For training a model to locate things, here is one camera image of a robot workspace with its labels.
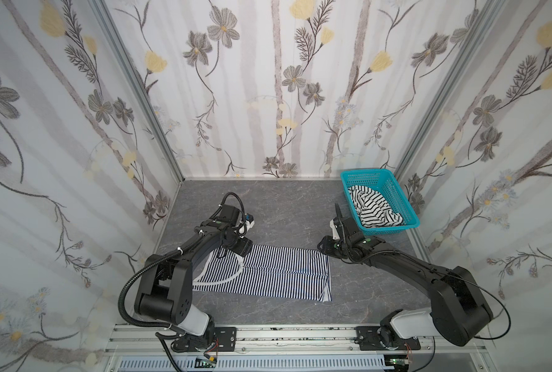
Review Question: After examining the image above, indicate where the green circuit board right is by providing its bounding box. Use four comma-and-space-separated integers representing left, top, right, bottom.
385, 356, 411, 372

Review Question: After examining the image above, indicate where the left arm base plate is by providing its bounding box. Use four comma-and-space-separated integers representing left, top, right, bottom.
171, 327, 237, 353

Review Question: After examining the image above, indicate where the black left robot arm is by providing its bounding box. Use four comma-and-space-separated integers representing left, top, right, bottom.
117, 192, 254, 350

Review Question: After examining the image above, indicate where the aluminium corner post right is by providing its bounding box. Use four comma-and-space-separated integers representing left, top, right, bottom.
394, 0, 505, 180

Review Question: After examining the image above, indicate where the aluminium corner post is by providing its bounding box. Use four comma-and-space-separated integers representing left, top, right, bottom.
394, 0, 505, 180
88, 0, 185, 184

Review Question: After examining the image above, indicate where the blue white striped tank top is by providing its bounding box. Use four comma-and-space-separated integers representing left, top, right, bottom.
193, 245, 332, 302

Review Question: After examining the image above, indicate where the green circuit board left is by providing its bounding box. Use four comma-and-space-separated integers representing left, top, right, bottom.
194, 354, 217, 369

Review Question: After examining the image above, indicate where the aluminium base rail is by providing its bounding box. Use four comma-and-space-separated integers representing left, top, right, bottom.
102, 324, 488, 358

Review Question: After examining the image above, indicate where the black white striped tank top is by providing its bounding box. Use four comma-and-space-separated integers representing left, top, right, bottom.
348, 185, 404, 229

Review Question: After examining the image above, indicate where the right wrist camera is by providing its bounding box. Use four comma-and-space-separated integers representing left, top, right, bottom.
330, 218, 341, 241

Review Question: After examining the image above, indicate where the teal plastic basket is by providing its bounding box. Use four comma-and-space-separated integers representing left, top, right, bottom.
341, 168, 420, 235

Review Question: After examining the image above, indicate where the green circuit board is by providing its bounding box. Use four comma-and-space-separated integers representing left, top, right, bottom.
194, 354, 217, 369
385, 356, 411, 372

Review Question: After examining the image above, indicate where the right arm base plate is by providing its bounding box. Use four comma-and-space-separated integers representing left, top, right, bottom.
354, 326, 421, 351

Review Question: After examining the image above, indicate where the white slotted cable duct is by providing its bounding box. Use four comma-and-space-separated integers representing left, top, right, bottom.
117, 355, 391, 372

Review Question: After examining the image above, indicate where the aluminium corner post left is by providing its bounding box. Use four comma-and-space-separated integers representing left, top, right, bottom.
88, 0, 185, 184

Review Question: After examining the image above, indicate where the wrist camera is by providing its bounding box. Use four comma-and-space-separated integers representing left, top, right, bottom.
239, 214, 254, 236
330, 218, 341, 241

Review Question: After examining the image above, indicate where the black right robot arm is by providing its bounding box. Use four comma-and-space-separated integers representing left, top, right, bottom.
318, 206, 495, 349

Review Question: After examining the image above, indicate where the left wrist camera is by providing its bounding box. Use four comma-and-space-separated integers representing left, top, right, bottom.
239, 214, 254, 236

